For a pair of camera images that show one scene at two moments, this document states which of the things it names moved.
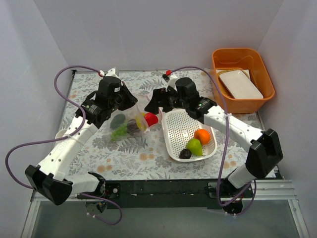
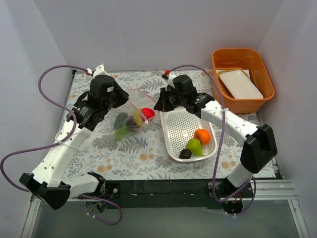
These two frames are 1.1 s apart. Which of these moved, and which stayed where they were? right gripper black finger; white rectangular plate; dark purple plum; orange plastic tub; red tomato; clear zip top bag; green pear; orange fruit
Moved: red tomato; clear zip top bag; right gripper black finger
Stayed: orange plastic tub; white rectangular plate; orange fruit; dark purple plum; green pear
